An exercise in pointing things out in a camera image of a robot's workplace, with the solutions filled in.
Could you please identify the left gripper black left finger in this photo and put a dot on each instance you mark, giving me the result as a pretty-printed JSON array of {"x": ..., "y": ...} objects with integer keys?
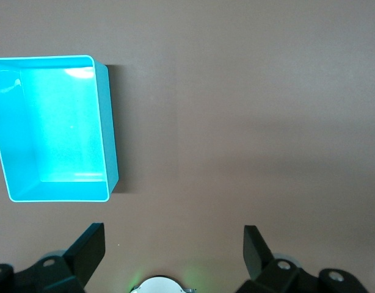
[{"x": 80, "y": 262}]

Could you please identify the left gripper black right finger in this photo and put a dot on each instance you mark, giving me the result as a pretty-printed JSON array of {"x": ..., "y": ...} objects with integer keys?
[{"x": 260, "y": 268}]

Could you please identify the brown table mat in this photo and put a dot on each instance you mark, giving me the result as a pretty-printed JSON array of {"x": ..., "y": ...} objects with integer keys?
[{"x": 236, "y": 122}]

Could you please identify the teal plastic bin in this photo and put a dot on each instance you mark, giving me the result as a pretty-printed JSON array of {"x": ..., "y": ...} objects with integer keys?
[{"x": 53, "y": 122}]

